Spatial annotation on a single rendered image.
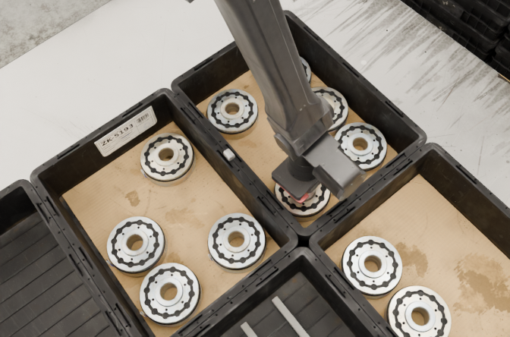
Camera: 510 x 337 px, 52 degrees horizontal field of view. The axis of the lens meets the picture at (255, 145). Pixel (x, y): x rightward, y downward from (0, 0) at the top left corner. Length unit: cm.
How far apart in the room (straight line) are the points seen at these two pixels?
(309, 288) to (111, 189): 42
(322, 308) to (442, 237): 25
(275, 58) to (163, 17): 92
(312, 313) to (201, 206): 28
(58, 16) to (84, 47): 112
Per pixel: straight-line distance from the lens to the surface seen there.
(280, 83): 59
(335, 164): 76
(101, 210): 105
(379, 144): 104
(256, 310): 95
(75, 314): 101
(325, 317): 95
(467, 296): 101
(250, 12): 49
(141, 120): 104
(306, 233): 88
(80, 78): 139
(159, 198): 103
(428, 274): 100
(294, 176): 87
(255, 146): 105
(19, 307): 105
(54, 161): 101
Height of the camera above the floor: 176
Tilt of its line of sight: 62 degrees down
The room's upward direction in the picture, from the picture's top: 4 degrees counter-clockwise
